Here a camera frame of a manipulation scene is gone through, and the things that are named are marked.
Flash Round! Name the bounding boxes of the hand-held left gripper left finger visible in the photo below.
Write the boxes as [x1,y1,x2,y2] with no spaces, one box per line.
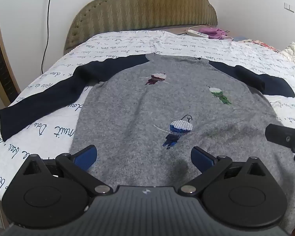
[19,145,114,197]

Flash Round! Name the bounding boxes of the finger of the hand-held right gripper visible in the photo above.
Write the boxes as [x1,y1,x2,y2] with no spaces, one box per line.
[265,123,295,163]

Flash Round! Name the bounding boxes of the white crumpled cloth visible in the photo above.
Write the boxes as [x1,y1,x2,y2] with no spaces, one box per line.
[280,42,295,65]

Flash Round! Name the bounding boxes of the olive padded headboard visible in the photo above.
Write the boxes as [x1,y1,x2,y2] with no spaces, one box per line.
[63,0,218,55]

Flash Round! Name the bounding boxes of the grey sweater with navy sleeves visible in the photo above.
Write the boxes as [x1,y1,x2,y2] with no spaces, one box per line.
[0,53,295,234]

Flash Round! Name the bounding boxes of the white remote control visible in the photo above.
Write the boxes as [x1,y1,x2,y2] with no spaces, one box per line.
[186,29,211,39]

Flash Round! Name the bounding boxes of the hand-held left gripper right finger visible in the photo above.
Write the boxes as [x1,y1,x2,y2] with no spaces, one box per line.
[178,147,267,197]

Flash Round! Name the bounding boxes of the white script-print bed sheet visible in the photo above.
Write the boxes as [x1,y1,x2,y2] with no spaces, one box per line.
[0,29,295,199]

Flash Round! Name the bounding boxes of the floral pink cloth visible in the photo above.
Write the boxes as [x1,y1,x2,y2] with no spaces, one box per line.
[246,39,284,53]

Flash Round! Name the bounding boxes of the black power cable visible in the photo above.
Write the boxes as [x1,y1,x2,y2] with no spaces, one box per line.
[41,0,53,74]

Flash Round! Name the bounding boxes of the purple cloth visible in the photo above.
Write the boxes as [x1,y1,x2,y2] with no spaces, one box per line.
[199,27,230,40]

